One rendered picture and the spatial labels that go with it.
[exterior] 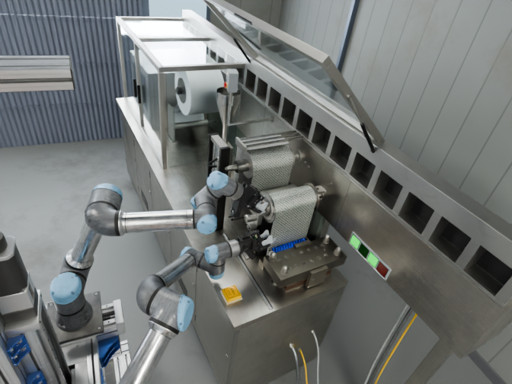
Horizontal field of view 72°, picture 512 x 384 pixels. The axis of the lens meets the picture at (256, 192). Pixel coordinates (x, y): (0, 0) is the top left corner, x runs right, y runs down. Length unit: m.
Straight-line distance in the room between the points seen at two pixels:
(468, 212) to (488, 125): 1.40
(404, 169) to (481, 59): 1.41
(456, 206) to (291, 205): 0.70
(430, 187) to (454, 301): 0.42
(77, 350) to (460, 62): 2.75
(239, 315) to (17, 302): 0.88
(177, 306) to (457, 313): 1.00
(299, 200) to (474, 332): 0.85
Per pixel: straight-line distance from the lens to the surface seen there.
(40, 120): 4.68
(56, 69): 0.87
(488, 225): 1.34
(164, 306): 1.36
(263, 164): 1.78
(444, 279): 1.50
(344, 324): 2.94
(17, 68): 0.89
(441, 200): 1.40
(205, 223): 1.33
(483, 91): 2.73
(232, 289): 1.75
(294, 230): 1.82
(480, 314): 1.47
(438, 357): 1.93
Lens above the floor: 2.31
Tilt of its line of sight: 37 degrees down
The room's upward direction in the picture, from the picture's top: 9 degrees clockwise
